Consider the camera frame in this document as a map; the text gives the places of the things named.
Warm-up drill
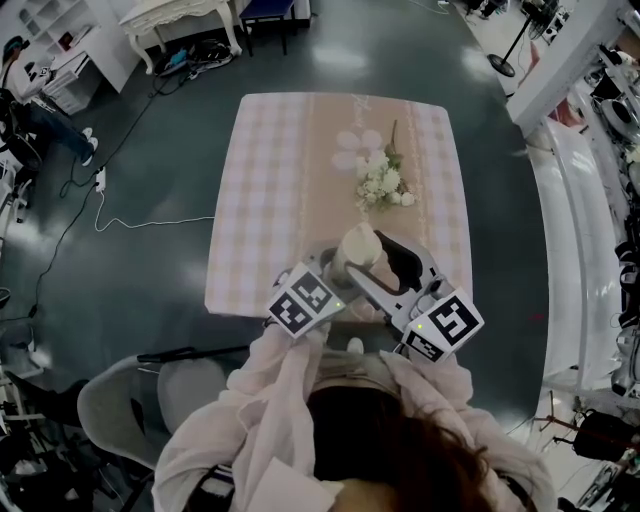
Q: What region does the cream ceramic vase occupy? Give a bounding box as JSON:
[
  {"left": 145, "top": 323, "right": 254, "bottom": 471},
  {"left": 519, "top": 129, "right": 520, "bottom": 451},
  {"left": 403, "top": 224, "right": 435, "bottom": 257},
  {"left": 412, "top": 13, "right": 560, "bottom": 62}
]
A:
[{"left": 337, "top": 222, "right": 384, "bottom": 269}]

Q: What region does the blue chair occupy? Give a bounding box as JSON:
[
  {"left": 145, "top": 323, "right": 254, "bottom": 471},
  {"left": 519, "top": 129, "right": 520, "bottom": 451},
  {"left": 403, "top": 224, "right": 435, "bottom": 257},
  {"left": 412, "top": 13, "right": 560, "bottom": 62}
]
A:
[{"left": 238, "top": 0, "right": 297, "bottom": 57}]

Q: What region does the white bookshelf desk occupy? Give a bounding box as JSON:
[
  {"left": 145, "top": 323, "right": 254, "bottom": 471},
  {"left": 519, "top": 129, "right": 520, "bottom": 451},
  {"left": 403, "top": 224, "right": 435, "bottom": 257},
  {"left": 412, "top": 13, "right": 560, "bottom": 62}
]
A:
[{"left": 14, "top": 0, "right": 146, "bottom": 117}]

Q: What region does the white shelf rack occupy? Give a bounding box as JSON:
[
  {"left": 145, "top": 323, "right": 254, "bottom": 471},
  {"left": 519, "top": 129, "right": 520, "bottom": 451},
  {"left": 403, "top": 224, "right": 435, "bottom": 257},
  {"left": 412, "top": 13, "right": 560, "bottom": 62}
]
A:
[{"left": 507, "top": 0, "right": 640, "bottom": 401}]

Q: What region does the pink checked tablecloth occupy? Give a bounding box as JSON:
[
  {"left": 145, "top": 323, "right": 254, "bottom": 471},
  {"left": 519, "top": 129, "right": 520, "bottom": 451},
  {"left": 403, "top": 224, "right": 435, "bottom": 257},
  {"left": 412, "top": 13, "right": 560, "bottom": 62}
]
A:
[{"left": 204, "top": 92, "right": 474, "bottom": 326}]

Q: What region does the person's left forearm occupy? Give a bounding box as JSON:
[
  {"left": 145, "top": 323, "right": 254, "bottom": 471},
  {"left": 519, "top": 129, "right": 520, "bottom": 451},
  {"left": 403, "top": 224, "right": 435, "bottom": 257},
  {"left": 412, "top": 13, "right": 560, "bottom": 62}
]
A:
[{"left": 227, "top": 322, "right": 334, "bottom": 431}]

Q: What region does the grey shell chair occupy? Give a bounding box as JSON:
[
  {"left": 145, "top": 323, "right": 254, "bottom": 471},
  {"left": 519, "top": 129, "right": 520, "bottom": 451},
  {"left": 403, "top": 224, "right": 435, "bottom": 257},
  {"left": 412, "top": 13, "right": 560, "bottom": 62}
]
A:
[{"left": 77, "top": 344, "right": 251, "bottom": 471}]

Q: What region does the person's right forearm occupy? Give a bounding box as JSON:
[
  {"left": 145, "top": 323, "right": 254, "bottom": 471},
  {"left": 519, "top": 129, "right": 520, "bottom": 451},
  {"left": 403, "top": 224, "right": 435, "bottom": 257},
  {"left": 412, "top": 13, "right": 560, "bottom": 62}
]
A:
[{"left": 382, "top": 349, "right": 474, "bottom": 416}]

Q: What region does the white flower bouquet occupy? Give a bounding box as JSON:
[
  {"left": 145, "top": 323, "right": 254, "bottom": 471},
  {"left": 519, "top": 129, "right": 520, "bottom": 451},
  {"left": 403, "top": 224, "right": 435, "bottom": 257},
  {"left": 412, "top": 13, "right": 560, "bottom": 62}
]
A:
[{"left": 353, "top": 119, "right": 416, "bottom": 214}]

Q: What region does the black backpack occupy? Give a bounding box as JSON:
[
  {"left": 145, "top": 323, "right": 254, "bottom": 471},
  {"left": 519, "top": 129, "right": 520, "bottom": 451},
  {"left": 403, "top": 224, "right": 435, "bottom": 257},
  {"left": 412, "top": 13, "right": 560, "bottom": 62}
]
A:
[{"left": 572, "top": 409, "right": 640, "bottom": 464}]

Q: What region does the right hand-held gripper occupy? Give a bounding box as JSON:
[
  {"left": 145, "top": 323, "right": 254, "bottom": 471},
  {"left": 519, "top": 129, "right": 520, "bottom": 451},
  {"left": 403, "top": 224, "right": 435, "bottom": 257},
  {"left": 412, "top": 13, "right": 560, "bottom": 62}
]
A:
[{"left": 343, "top": 228, "right": 486, "bottom": 365}]

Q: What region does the row of black white devices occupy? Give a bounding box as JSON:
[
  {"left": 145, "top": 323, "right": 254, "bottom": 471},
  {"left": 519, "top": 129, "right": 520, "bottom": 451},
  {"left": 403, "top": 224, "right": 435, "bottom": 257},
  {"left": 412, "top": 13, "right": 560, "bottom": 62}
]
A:
[{"left": 589, "top": 44, "right": 640, "bottom": 401}]

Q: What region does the black standing fan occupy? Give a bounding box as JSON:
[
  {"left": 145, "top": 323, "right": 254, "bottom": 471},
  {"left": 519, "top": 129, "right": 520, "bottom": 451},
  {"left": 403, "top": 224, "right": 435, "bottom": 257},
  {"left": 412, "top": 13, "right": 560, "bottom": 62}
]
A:
[{"left": 487, "top": 0, "right": 551, "bottom": 79}]

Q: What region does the black office chair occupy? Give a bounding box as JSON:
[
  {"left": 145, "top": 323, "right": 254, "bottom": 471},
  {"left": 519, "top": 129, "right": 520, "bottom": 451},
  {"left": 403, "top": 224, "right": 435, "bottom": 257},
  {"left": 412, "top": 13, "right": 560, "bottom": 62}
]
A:
[{"left": 2, "top": 369, "right": 94, "bottom": 441}]

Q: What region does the white dressing table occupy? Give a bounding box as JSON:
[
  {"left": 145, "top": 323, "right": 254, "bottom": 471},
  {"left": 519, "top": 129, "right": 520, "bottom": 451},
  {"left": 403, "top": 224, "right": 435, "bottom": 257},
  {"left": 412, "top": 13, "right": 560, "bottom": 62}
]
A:
[{"left": 118, "top": 0, "right": 246, "bottom": 76}]

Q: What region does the white floor cable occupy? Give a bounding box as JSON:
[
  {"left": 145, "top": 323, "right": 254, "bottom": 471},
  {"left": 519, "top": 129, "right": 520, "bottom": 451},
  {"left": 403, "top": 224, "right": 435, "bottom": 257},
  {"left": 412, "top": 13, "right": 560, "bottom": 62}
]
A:
[{"left": 93, "top": 189, "right": 217, "bottom": 232}]

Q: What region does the pile of cables and shoes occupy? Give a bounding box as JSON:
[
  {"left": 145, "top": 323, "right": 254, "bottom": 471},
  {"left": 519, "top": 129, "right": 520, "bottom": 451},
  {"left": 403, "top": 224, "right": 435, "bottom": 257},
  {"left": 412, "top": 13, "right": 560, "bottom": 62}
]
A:
[{"left": 152, "top": 37, "right": 236, "bottom": 80}]

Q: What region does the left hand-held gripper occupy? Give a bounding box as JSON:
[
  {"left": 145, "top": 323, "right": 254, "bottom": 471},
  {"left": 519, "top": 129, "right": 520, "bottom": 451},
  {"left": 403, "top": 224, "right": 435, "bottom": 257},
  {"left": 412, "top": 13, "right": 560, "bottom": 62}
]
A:
[{"left": 266, "top": 241, "right": 371, "bottom": 343}]

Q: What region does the person's torso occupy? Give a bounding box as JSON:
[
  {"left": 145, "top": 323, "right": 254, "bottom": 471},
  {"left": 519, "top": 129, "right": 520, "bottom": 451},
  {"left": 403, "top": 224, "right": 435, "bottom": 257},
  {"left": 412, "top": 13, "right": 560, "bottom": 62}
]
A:
[{"left": 149, "top": 349, "right": 556, "bottom": 512}]

